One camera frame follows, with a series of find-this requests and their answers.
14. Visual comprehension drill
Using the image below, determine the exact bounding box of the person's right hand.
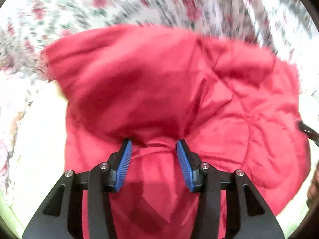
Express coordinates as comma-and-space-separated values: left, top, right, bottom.
307, 163, 319, 206

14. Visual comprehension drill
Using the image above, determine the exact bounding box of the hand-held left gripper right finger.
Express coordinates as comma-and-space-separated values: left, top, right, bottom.
176, 139, 285, 239

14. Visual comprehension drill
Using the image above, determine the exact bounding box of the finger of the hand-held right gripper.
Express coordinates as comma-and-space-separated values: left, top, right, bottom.
298, 121, 319, 145

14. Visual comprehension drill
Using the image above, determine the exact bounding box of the red quilted jacket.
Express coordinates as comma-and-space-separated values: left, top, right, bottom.
43, 24, 312, 239

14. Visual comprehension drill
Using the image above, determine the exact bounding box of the light green bed blanket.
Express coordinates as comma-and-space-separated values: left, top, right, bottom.
2, 80, 312, 237

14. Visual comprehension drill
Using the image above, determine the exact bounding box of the rose print bed sheet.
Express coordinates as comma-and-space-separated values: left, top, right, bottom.
0, 0, 317, 85

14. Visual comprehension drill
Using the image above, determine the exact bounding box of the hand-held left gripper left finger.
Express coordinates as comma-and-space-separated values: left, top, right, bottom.
22, 139, 133, 239

